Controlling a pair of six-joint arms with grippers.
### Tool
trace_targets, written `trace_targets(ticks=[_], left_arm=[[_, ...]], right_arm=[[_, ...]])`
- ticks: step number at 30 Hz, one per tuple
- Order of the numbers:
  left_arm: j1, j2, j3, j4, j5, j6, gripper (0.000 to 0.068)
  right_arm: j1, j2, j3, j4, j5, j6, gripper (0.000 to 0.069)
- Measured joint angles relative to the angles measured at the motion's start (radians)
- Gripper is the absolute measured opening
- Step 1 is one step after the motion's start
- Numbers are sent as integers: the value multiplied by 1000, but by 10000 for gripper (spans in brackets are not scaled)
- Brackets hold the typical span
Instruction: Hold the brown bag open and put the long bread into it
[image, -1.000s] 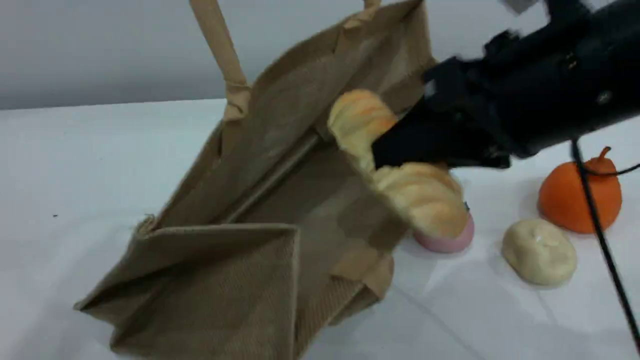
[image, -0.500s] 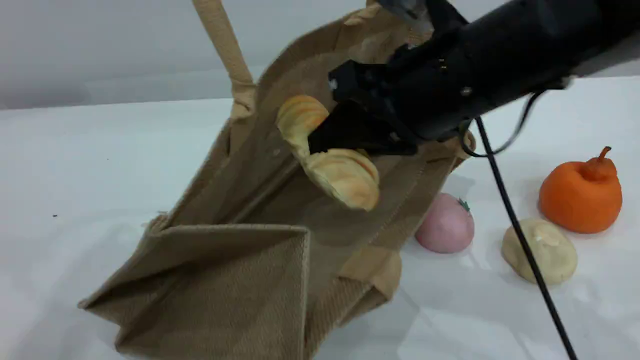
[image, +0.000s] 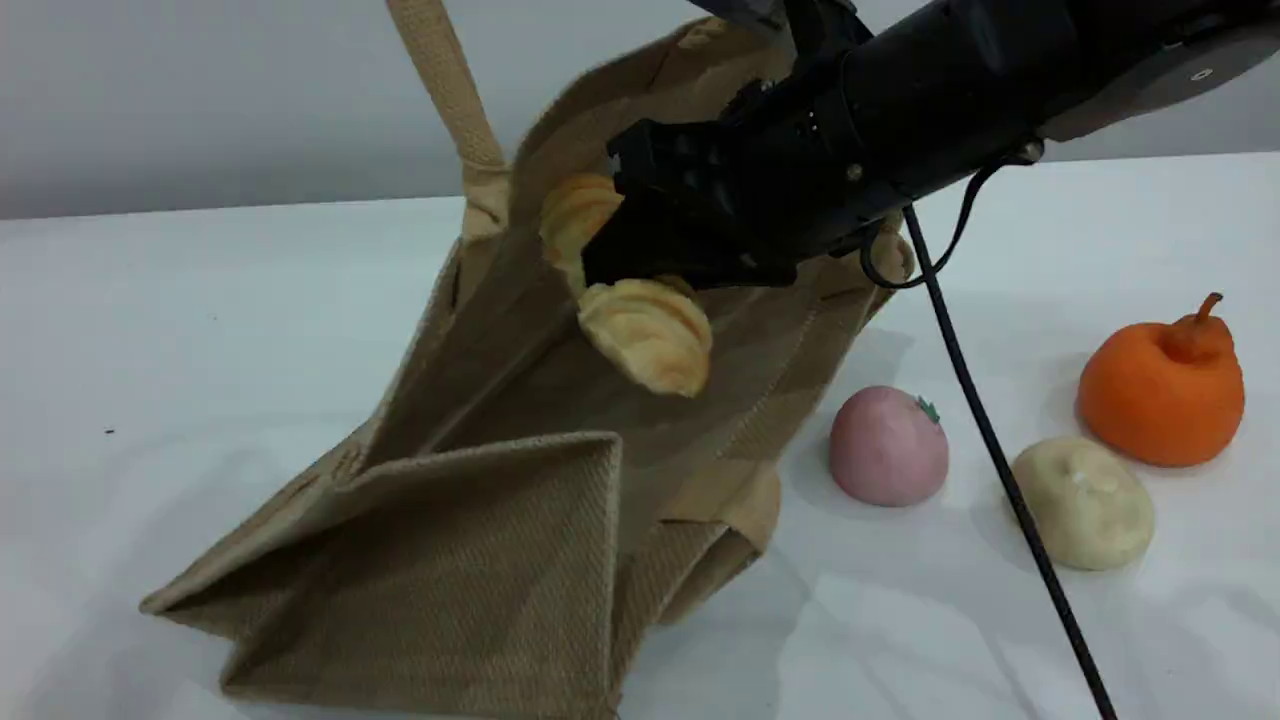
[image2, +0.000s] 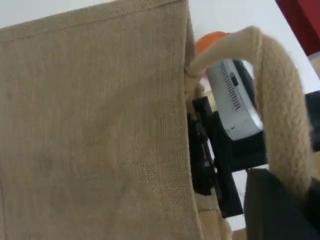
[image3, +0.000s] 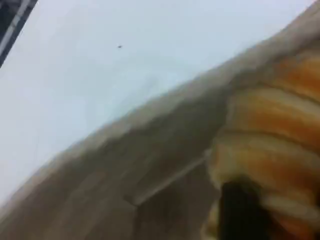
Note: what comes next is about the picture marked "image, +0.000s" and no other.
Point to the long ridged golden bread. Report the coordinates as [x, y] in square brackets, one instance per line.
[650, 340]

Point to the orange pumpkin-shaped toy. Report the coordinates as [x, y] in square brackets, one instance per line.
[1160, 395]

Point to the brown jute tote bag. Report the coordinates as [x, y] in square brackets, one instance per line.
[500, 560]

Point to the pink peach-shaped bun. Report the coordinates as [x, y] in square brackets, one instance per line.
[885, 450]

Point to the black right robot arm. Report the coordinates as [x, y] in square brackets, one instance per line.
[1050, 70]

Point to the cream white round bun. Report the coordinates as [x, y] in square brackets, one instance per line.
[1085, 505]

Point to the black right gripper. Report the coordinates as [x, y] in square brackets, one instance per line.
[770, 170]

